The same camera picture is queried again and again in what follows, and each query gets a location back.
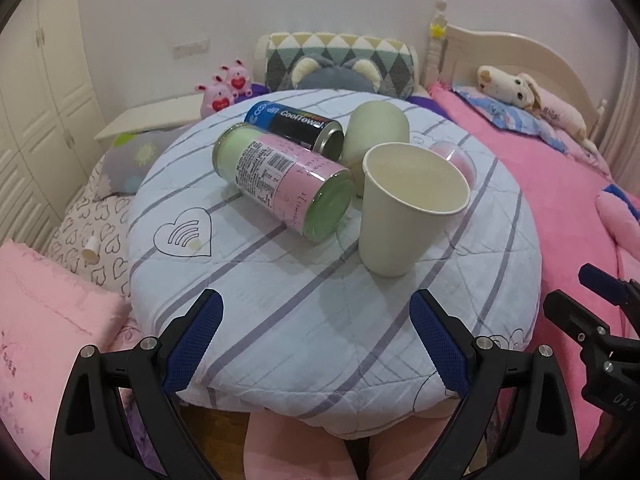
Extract cream wardrobe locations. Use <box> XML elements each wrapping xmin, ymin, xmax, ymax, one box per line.
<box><xmin>1</xmin><ymin>0</ymin><xmax>105</xmax><ymax>252</ymax></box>

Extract pink pig plush rear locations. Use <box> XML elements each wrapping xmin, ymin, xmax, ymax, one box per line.
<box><xmin>220</xmin><ymin>58</ymin><xmax>253</xmax><ymax>98</ymax></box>

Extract pink plush toy right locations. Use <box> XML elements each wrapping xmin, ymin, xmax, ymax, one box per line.
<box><xmin>596</xmin><ymin>184</ymin><xmax>639</xmax><ymax>260</ymax></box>

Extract heart pattern sheet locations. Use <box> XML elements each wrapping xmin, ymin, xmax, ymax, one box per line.
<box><xmin>44</xmin><ymin>157</ymin><xmax>131</xmax><ymax>297</ymax></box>

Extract pink pig plush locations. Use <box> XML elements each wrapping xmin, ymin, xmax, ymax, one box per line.
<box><xmin>194</xmin><ymin>74</ymin><xmax>238</xmax><ymax>119</ymax></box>
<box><xmin>220</xmin><ymin>58</ymin><xmax>253</xmax><ymax>98</ymax></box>

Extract pink embroidered quilt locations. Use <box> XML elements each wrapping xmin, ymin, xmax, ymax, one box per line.
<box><xmin>1</xmin><ymin>240</ymin><xmax>142</xmax><ymax>479</ymax></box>

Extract blue black CoolTowel can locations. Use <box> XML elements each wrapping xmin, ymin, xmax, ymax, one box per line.
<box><xmin>244</xmin><ymin>101</ymin><xmax>345</xmax><ymax>162</ymax></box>

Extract pink pig plush front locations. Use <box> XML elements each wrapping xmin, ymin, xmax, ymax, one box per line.
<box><xmin>194</xmin><ymin>74</ymin><xmax>238</xmax><ymax>119</ymax></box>

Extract small white spool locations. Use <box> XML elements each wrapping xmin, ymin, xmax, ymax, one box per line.
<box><xmin>81</xmin><ymin>236</ymin><xmax>100</xmax><ymax>264</ymax></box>

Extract grey sun pattern pillow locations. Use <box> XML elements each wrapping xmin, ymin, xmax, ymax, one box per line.
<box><xmin>94</xmin><ymin>126</ymin><xmax>189</xmax><ymax>200</ymax></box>

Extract white wall outlet plate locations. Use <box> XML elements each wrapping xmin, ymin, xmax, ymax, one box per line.
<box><xmin>172</xmin><ymin>37</ymin><xmax>210</xmax><ymax>60</ymax></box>

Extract cream dog plush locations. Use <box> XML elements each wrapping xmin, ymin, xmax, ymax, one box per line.
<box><xmin>476</xmin><ymin>65</ymin><xmax>598</xmax><ymax>155</ymax></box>

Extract diamond pattern pillow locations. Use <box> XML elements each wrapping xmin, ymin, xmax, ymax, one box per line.
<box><xmin>253</xmin><ymin>32</ymin><xmax>420</xmax><ymax>99</ymax></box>

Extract pink green labelled can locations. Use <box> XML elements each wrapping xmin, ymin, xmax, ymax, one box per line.
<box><xmin>212</xmin><ymin>122</ymin><xmax>355</xmax><ymax>243</ymax></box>

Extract white flat board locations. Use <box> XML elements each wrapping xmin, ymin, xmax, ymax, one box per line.
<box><xmin>94</xmin><ymin>93</ymin><xmax>203</xmax><ymax>142</ymax></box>

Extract pale green matte cup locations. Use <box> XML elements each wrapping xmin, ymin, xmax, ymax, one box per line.
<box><xmin>341</xmin><ymin>101</ymin><xmax>410</xmax><ymax>197</ymax></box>

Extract cream wooden headboard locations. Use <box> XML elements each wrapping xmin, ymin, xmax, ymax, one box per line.
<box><xmin>421</xmin><ymin>0</ymin><xmax>608</xmax><ymax>138</ymax></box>

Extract grey bear plush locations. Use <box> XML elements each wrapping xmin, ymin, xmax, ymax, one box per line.
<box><xmin>290</xmin><ymin>55</ymin><xmax>383</xmax><ymax>93</ymax></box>

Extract clear pink plastic cup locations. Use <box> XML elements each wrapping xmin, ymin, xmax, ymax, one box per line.
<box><xmin>428</xmin><ymin>141</ymin><xmax>477</xmax><ymax>191</ymax></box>

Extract yellow star ornament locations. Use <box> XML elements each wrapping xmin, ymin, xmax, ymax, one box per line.
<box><xmin>430</xmin><ymin>23</ymin><xmax>447</xmax><ymax>40</ymax></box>

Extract white paper cup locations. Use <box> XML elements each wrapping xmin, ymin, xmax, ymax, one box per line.
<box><xmin>358</xmin><ymin>142</ymin><xmax>471</xmax><ymax>278</ymax></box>

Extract blue floral pillow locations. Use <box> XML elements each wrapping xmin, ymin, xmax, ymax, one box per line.
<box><xmin>451</xmin><ymin>84</ymin><xmax>568</xmax><ymax>154</ymax></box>

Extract pink fleece bedspread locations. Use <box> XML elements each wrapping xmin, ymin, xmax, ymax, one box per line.
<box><xmin>420</xmin><ymin>84</ymin><xmax>639</xmax><ymax>451</ymax></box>

